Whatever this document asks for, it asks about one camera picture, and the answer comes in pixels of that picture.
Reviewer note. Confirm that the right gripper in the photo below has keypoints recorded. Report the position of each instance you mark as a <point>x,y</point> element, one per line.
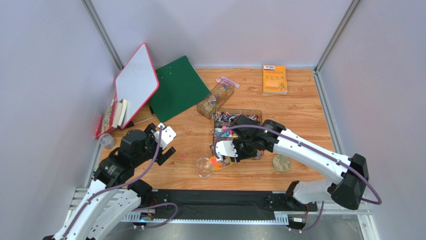
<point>235,149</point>

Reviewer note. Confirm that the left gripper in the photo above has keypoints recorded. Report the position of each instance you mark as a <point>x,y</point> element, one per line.
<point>153,134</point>

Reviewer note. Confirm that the yellow plastic scoop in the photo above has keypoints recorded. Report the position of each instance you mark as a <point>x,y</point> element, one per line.
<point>215,165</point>

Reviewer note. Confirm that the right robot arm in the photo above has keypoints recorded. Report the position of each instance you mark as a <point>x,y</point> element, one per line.
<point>346,178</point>

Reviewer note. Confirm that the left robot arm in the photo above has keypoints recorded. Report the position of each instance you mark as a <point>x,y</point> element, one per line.
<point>110,186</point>

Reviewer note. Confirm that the clear box of translucent candies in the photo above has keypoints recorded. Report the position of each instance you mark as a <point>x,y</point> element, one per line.
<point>226,149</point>

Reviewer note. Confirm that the clear box of star candies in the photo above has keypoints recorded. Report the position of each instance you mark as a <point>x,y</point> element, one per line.
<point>219,127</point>

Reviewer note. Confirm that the clear box of wrapped candies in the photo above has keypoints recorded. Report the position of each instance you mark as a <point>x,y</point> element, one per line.
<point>217,97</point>

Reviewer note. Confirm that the gold round tin lid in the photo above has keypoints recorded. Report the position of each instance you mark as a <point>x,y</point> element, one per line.
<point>281,163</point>

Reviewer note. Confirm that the clear round plastic jar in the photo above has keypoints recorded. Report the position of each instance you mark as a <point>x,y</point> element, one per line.
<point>201,168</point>

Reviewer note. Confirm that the small clear cup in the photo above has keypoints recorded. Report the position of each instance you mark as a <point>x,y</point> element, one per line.
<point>107,141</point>

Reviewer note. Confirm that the stack of books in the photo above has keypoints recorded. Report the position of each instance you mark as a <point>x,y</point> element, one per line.
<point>113,118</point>

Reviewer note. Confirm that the orange paperback book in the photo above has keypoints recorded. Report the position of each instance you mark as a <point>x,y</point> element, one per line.
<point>274,79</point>

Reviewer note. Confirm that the green cutting mat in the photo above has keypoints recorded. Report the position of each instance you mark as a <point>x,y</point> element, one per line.
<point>180,88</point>

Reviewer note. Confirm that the red framed whiteboard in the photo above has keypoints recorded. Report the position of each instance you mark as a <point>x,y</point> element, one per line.
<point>136,83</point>

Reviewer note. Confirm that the aluminium frame rail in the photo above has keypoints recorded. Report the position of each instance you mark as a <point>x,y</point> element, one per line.
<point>296,221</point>

